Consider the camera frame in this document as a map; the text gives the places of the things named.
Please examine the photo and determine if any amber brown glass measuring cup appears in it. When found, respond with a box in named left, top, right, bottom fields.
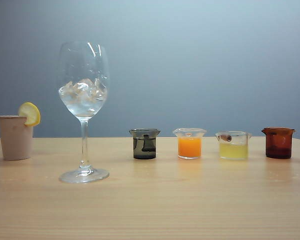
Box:
left=261, top=126, right=297, bottom=159

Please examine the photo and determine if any clear measuring cup orange juice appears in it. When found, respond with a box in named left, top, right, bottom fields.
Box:
left=172, top=127, right=207, bottom=160

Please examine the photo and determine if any beige paper cup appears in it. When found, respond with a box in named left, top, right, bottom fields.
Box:
left=0, top=115, right=34, bottom=161

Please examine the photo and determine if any smoky grey glass measuring cup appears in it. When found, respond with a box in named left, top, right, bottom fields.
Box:
left=128, top=128, right=162, bottom=160

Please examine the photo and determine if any clear measuring cup yellow juice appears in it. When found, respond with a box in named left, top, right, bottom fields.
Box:
left=214, top=130, right=253, bottom=161

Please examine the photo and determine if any yellow lemon slice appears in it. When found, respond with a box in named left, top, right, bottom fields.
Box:
left=18, top=101, right=42, bottom=127

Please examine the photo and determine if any tall clear wine glass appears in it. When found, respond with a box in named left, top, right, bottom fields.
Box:
left=56, top=41, right=110, bottom=184

